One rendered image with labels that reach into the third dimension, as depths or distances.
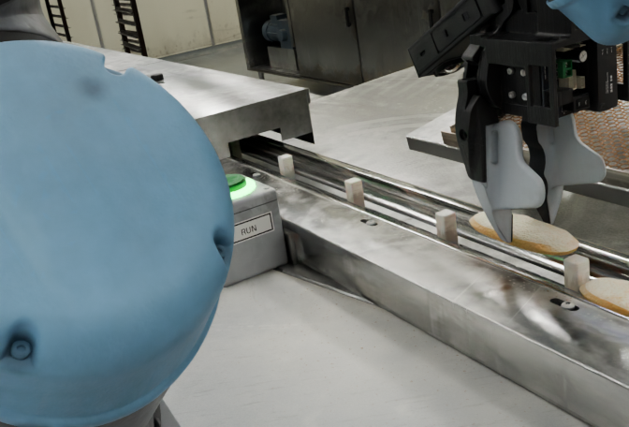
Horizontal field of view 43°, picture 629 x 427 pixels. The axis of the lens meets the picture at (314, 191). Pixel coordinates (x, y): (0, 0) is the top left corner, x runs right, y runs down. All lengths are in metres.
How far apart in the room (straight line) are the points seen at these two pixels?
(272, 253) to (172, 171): 0.46
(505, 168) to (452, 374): 0.14
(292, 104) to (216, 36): 7.14
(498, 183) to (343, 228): 0.18
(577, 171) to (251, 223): 0.29
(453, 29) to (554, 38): 0.09
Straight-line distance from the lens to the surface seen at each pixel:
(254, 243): 0.72
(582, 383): 0.49
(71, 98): 0.27
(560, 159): 0.60
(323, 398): 0.54
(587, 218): 0.78
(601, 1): 0.37
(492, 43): 0.53
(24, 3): 0.33
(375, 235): 0.67
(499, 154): 0.56
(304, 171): 0.90
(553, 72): 0.50
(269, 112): 0.98
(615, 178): 0.66
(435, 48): 0.60
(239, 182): 0.72
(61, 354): 0.24
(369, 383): 0.55
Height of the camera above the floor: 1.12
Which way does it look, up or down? 19 degrees down
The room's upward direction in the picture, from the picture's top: 9 degrees counter-clockwise
